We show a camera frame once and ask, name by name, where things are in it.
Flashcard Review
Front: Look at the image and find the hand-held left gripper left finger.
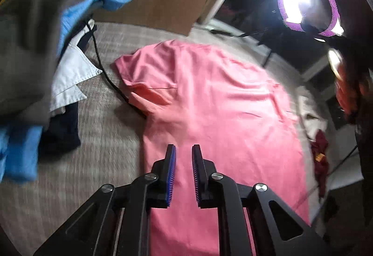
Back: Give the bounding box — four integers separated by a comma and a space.
33, 144, 177, 256

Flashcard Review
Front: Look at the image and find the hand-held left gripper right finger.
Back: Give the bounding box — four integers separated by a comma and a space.
191, 144, 330, 256

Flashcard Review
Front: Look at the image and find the pink t-shirt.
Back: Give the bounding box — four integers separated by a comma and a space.
112, 40, 311, 256

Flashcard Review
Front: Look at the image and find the person's right hand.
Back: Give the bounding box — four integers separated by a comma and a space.
335, 68, 369, 124

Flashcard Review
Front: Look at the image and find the plaid mat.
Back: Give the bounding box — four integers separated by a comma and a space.
0, 21, 321, 256

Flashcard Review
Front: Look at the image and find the cream cloth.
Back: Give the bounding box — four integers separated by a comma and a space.
297, 93, 321, 134

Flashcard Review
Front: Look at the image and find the dark red garment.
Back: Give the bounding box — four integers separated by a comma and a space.
310, 129, 330, 198

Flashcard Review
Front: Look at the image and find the dark navy garment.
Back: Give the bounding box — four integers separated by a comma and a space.
39, 23, 97, 154

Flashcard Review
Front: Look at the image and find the white shirt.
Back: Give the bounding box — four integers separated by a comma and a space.
48, 19, 103, 114

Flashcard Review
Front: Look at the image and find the grey garment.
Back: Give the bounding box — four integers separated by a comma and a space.
0, 0, 108, 125

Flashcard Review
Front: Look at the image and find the black cable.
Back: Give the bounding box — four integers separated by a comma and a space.
84, 20, 148, 119

